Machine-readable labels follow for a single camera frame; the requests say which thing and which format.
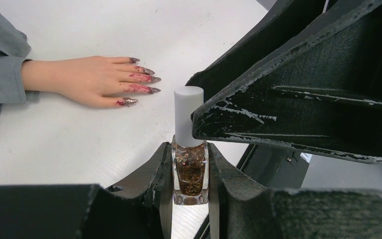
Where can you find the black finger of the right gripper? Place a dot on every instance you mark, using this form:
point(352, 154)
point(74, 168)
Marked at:
point(320, 92)
point(286, 19)

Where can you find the glitter nail polish bottle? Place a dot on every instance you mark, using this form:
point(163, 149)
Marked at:
point(190, 169)

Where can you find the mannequin hand with painted nails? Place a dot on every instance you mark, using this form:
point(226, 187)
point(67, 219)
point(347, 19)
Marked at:
point(94, 81)

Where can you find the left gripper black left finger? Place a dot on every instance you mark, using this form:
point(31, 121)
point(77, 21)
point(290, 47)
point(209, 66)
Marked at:
point(138, 206)

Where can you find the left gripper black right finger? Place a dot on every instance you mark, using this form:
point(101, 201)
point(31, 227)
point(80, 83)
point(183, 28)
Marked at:
point(328, 213)

